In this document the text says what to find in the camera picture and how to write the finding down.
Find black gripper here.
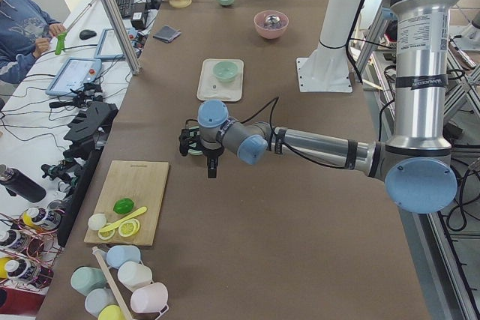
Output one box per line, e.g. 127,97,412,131
178,119,224,178

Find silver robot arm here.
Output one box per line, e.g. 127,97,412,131
179,0,459,214

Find wooden cutting board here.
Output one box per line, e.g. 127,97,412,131
84,160,170,247

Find cream rabbit serving tray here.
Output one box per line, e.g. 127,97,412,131
196,58,244,102

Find pink bowl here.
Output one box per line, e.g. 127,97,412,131
253,10,289,40

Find grey and purple cloths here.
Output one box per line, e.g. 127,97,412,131
153,25,182,43

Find green bowl on tray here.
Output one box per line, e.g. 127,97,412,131
212,61,239,82

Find green lime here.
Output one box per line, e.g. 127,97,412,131
113,198,134,214

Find lemon slices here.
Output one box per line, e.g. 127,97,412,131
97,218,140,241

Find yellow plastic knife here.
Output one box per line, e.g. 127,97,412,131
99,206,148,232

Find blue teach pendant far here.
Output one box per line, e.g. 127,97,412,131
94,28,125,61

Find blue teach pendant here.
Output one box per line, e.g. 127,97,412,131
45,58,102,97
94,28,125,61

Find black computer mouse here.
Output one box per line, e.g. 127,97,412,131
79,29,97,40

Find pastel cups rack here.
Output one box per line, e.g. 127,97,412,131
70,245,170,319

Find blue teach pendant near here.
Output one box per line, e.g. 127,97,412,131
45,58,102,97

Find black water bottle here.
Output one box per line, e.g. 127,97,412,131
1,164,47,203

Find person in blue hoodie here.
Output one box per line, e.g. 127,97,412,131
1,0,66,84

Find aluminium frame post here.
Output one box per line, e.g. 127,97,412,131
100,0,141,76

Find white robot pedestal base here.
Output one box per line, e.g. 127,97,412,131
297,0,363,93

